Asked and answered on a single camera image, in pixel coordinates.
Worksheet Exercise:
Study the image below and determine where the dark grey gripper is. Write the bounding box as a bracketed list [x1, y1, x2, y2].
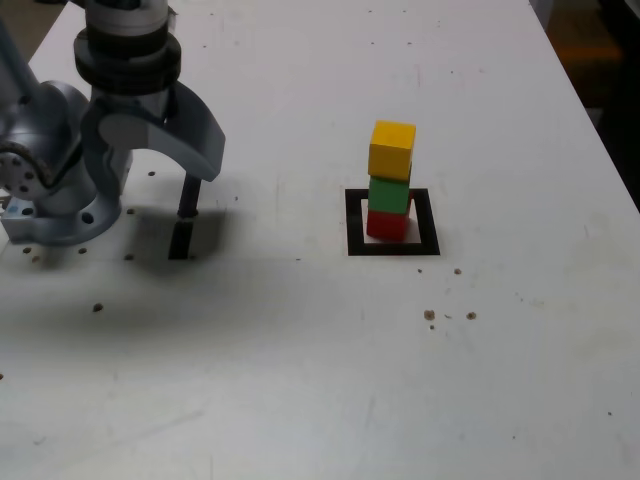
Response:
[81, 81, 227, 212]

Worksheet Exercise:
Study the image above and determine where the yellow cube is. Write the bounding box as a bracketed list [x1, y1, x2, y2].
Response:
[368, 120, 418, 180]

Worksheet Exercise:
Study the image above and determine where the green cube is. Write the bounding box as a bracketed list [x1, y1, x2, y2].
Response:
[368, 174, 412, 215]

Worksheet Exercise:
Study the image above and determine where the black tape square outline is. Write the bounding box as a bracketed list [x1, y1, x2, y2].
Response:
[344, 188, 441, 257]

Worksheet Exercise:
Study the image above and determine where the black tape strip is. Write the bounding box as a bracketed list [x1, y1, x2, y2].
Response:
[168, 172, 203, 260]

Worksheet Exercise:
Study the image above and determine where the red cube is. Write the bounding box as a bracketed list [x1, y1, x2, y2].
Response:
[366, 199, 414, 241]

